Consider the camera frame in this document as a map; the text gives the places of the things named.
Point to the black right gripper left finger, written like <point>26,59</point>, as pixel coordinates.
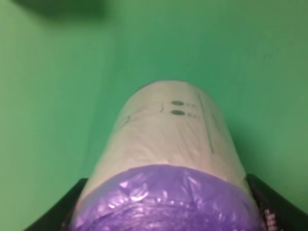
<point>58,217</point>

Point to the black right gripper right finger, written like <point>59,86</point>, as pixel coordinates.
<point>277,212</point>

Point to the purple garbage bag roll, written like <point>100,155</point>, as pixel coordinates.
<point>169,165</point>

